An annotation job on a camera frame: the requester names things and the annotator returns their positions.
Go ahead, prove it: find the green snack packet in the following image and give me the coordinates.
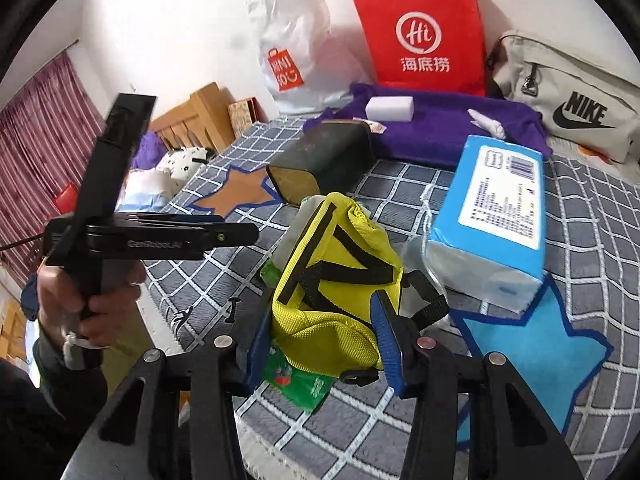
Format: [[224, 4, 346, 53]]
[[262, 348, 335, 413]]

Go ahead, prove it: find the green tea tissue pack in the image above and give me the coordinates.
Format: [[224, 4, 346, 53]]
[[259, 255, 286, 288]]

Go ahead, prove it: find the yellow mesh pouch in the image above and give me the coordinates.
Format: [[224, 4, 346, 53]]
[[271, 190, 452, 386]]

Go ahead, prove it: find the fruit print tissue pack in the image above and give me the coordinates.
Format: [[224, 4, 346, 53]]
[[354, 117, 386, 134]]

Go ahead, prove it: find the white and green cloth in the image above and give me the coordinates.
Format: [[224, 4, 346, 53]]
[[271, 192, 378, 273]]

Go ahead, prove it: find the person's left hand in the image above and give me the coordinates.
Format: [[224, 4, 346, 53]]
[[37, 261, 146, 348]]

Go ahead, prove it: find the grey checkered tablecloth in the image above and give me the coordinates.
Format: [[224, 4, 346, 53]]
[[144, 140, 639, 479]]

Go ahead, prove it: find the purple plush toy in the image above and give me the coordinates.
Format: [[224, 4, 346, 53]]
[[131, 130, 167, 170]]

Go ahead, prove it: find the white spotted plush toy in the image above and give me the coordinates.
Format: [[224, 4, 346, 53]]
[[155, 148, 213, 196]]

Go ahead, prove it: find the striped maroon curtain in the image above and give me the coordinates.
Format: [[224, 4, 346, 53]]
[[0, 52, 109, 288]]

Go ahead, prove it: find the blue tissue package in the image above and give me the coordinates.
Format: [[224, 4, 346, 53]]
[[423, 136, 546, 314]]

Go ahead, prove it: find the brown star mat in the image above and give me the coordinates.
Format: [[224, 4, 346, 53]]
[[190, 166, 281, 219]]

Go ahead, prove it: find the wooden headboard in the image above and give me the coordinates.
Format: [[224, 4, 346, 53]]
[[150, 82, 235, 153]]

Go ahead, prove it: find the blue star mat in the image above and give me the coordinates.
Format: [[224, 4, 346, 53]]
[[449, 274, 614, 434]]

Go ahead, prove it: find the dark green tin box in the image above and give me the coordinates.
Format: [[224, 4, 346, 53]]
[[267, 120, 375, 206]]

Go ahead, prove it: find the purple towel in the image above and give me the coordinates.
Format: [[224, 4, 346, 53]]
[[303, 84, 552, 169]]

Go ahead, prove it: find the white sponge block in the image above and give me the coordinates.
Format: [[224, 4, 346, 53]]
[[364, 96, 414, 122]]

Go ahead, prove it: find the crumpled white tissue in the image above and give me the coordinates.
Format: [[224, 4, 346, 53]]
[[468, 108, 506, 141]]

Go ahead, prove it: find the white Miniso plastic bag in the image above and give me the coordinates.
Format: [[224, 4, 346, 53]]
[[248, 0, 370, 116]]

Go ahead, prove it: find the beige Nike bag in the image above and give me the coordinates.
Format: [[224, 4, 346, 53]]
[[489, 30, 639, 162]]

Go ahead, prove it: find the red Haidilao paper bag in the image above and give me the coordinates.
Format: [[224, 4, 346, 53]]
[[354, 0, 487, 96]]

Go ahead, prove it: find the patterned picture frame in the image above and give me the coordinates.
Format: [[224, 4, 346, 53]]
[[228, 98, 262, 139]]

